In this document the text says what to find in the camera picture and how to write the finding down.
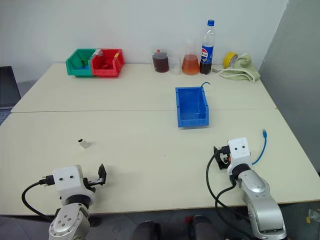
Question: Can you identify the dark laptop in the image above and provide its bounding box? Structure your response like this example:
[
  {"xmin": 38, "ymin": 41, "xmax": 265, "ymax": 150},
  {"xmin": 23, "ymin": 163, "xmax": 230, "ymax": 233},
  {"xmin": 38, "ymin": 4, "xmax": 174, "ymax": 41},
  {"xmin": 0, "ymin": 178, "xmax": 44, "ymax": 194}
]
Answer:
[{"xmin": 0, "ymin": 65, "xmax": 22, "ymax": 126}]

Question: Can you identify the pale green towel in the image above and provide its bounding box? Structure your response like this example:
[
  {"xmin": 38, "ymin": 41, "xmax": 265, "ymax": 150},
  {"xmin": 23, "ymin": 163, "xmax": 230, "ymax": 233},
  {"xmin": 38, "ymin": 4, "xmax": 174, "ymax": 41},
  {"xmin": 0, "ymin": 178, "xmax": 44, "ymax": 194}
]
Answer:
[{"xmin": 219, "ymin": 52, "xmax": 261, "ymax": 83}]

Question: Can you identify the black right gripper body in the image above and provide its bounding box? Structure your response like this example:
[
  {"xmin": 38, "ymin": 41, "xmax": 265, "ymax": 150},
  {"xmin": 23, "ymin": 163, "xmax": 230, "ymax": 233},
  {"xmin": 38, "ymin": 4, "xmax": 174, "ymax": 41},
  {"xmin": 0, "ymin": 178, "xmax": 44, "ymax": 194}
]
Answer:
[{"xmin": 216, "ymin": 144, "xmax": 232, "ymax": 169}]

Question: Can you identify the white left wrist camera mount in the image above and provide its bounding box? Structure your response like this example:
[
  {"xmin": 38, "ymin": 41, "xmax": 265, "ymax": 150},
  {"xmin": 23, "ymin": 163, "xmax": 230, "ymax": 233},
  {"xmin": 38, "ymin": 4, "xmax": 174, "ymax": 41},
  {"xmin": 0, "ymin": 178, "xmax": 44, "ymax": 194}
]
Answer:
[{"xmin": 52, "ymin": 164, "xmax": 85, "ymax": 201}]

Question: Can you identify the white block with ethernet port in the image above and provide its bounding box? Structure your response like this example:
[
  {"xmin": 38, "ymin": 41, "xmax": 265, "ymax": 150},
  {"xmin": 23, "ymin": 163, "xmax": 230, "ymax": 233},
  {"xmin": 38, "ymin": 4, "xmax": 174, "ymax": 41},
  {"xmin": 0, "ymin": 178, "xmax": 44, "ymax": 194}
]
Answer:
[{"xmin": 77, "ymin": 138, "xmax": 91, "ymax": 150}]

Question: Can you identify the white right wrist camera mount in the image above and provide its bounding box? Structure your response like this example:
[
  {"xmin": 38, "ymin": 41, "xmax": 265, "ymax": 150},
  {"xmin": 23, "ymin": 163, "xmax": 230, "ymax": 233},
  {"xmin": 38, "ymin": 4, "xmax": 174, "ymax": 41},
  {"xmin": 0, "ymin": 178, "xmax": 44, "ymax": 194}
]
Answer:
[{"xmin": 226, "ymin": 137, "xmax": 252, "ymax": 174}]

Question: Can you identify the Pepsi cola bottle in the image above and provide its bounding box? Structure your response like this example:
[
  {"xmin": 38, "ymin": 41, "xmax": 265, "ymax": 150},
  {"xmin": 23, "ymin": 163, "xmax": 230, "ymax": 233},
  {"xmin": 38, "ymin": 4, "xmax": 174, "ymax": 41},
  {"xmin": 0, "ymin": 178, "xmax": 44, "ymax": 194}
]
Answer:
[{"xmin": 199, "ymin": 19, "xmax": 216, "ymax": 75}]

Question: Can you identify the beaker with dark liquid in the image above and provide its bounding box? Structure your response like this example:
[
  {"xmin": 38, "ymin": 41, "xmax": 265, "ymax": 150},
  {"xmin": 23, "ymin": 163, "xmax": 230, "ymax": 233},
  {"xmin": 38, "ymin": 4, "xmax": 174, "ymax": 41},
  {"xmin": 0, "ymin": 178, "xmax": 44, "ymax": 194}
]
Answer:
[{"xmin": 151, "ymin": 47, "xmax": 171, "ymax": 74}]

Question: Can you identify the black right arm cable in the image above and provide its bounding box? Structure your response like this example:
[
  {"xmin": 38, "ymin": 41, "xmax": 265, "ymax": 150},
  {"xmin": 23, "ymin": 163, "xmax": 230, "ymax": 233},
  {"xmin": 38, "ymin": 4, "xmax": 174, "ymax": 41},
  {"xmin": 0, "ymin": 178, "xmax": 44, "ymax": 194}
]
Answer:
[{"xmin": 205, "ymin": 152, "xmax": 253, "ymax": 240}]

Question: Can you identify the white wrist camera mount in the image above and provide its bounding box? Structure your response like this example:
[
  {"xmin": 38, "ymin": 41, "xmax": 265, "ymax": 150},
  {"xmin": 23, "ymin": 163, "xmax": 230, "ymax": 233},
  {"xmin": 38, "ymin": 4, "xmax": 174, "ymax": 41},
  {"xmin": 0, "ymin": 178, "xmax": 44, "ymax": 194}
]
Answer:
[
  {"xmin": 226, "ymin": 137, "xmax": 252, "ymax": 174},
  {"xmin": 52, "ymin": 164, "xmax": 85, "ymax": 201}
]

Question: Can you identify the green plastic bin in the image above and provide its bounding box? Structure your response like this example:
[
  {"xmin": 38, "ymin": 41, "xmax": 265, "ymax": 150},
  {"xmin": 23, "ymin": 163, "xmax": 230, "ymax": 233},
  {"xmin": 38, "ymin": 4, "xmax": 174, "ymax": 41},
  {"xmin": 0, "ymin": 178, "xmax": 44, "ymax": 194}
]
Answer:
[{"xmin": 65, "ymin": 48, "xmax": 98, "ymax": 78}]

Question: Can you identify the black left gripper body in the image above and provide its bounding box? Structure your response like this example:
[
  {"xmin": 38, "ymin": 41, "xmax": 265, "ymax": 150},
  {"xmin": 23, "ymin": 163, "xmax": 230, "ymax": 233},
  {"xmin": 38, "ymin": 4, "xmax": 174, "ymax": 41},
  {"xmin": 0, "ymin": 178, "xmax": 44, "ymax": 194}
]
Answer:
[{"xmin": 82, "ymin": 176, "xmax": 104, "ymax": 193}]

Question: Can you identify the conical flask orange liquid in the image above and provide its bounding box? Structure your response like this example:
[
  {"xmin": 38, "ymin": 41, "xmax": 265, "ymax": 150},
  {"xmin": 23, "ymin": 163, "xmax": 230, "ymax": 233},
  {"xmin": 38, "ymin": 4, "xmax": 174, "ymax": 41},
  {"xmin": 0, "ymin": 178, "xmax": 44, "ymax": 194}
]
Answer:
[{"xmin": 181, "ymin": 38, "xmax": 201, "ymax": 76}]

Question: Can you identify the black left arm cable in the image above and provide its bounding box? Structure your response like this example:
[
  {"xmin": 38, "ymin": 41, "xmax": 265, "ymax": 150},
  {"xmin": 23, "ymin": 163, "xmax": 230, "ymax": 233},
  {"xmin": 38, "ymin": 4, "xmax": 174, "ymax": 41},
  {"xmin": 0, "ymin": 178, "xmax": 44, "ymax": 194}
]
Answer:
[{"xmin": 21, "ymin": 174, "xmax": 55, "ymax": 223}]

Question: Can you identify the small empty glass beaker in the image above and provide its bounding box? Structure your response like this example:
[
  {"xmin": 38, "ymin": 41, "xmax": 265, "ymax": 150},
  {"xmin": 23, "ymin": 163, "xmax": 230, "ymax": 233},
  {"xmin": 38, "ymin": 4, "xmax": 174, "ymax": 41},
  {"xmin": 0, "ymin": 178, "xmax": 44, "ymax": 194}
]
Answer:
[{"xmin": 170, "ymin": 54, "xmax": 182, "ymax": 75}]

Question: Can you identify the yellow tape roll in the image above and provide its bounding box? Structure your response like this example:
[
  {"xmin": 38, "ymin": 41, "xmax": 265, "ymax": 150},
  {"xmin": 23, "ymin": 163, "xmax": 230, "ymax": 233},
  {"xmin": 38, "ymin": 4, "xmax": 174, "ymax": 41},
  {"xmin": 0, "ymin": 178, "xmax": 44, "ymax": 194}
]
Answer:
[{"xmin": 223, "ymin": 51, "xmax": 240, "ymax": 69}]

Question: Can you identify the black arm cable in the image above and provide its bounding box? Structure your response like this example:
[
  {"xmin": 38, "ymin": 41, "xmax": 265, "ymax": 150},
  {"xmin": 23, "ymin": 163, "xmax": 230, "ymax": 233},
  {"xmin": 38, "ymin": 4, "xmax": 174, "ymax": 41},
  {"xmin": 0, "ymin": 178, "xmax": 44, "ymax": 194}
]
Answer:
[
  {"xmin": 205, "ymin": 152, "xmax": 253, "ymax": 240},
  {"xmin": 21, "ymin": 174, "xmax": 55, "ymax": 223}
]

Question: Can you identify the red plastic bin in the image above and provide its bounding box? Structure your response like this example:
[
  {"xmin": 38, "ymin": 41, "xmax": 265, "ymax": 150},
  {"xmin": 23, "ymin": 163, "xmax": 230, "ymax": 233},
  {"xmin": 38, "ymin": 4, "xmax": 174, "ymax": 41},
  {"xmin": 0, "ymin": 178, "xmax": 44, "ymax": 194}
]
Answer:
[{"xmin": 90, "ymin": 48, "xmax": 125, "ymax": 78}]

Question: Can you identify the blue plastic bin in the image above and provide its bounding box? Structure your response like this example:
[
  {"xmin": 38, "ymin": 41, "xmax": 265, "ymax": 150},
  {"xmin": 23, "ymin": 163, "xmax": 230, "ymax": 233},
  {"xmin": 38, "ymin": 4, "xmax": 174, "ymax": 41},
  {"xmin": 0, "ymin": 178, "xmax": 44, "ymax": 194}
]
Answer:
[{"xmin": 174, "ymin": 86, "xmax": 211, "ymax": 129}]

